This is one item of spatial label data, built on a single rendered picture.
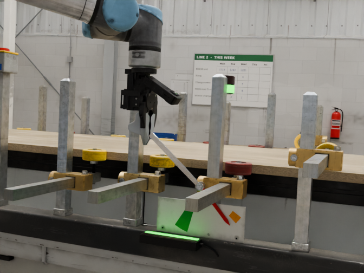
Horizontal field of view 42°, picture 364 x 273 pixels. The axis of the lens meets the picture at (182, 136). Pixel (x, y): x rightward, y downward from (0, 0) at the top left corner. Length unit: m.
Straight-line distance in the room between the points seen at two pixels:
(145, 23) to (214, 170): 0.44
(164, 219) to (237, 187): 0.24
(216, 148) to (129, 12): 0.44
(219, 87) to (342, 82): 7.20
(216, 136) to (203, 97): 7.33
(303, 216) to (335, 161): 0.17
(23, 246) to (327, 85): 7.22
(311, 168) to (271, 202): 0.55
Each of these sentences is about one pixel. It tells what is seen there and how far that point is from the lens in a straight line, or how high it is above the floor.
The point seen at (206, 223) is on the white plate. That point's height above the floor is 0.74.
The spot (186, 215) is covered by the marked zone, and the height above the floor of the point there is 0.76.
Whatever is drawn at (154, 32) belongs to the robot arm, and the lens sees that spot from 1.32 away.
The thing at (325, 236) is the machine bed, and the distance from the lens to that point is 1.54.
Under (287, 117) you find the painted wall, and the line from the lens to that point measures 8.46.
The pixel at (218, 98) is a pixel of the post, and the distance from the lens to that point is 1.33.
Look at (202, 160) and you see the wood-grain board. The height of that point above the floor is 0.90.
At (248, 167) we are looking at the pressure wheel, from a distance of 1.43.
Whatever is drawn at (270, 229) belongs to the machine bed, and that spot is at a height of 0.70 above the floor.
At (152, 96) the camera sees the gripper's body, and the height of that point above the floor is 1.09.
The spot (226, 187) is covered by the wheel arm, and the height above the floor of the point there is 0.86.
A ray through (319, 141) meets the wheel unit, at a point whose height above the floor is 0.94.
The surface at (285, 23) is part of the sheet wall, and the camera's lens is 8.62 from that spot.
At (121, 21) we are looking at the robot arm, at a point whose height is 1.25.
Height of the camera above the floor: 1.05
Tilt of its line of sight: 3 degrees down
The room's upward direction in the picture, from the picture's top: 3 degrees clockwise
